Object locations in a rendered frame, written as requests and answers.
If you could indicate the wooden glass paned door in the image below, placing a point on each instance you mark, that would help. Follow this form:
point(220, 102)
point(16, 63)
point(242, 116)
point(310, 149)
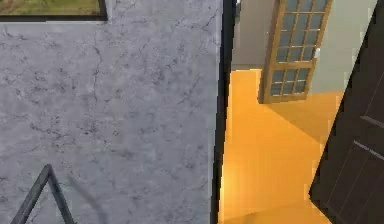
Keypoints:
point(293, 50)

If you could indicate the dark brown cabinet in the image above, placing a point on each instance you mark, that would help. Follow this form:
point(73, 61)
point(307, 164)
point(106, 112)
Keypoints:
point(360, 140)

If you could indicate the black framed window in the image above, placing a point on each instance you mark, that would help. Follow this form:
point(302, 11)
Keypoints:
point(50, 8)

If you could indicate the dark grey metal frame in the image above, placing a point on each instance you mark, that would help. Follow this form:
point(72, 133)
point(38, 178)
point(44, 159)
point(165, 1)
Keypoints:
point(36, 193)

